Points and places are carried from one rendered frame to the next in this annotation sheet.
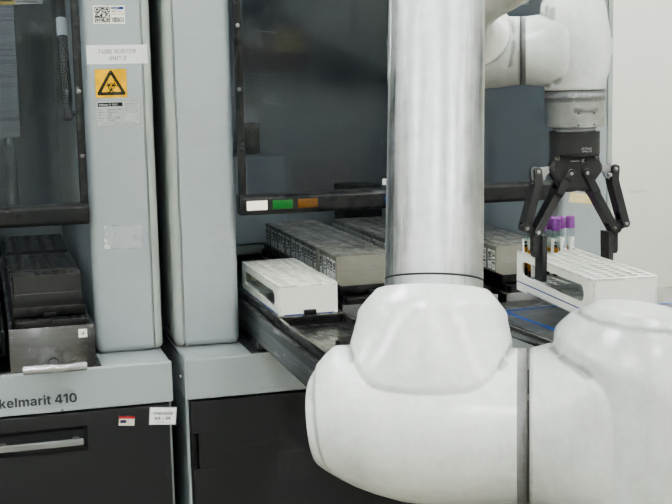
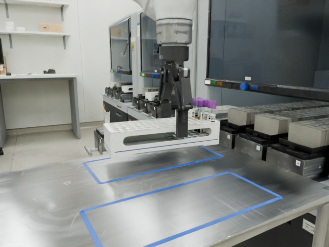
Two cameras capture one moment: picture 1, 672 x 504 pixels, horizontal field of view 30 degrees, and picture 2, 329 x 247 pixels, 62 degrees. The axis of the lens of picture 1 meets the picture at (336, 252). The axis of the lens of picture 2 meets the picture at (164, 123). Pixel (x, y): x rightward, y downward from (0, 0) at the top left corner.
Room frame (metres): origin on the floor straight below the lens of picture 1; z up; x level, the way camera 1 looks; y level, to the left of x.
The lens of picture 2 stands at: (1.74, -1.06, 1.07)
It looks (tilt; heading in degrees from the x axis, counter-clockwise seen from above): 13 degrees down; 80
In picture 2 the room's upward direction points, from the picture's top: straight up
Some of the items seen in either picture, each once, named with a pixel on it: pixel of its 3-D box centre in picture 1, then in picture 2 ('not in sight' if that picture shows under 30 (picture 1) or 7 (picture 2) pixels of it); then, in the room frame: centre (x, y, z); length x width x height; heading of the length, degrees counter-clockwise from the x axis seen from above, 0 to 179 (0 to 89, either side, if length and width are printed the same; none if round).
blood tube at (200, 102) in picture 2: (554, 253); (199, 119); (1.96, -0.35, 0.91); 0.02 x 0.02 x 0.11
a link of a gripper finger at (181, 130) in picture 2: (606, 253); (181, 123); (1.89, -0.41, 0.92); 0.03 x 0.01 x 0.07; 13
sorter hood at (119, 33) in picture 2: not in sight; (144, 38); (2.00, 1.60, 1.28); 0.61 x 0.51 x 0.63; 106
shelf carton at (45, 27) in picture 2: not in sight; (51, 28); (0.84, 3.20, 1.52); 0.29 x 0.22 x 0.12; 15
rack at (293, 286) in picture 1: (287, 288); (209, 115); (2.14, 0.09, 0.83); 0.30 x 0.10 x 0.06; 16
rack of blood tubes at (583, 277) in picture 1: (582, 282); (162, 134); (1.85, -0.37, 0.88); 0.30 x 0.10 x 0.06; 12
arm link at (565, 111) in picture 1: (574, 111); (174, 34); (1.88, -0.36, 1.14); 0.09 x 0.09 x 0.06
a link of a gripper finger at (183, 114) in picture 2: (617, 235); (185, 114); (1.90, -0.43, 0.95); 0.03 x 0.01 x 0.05; 103
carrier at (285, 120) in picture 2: not in sight; (271, 124); (2.28, -0.19, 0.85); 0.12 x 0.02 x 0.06; 105
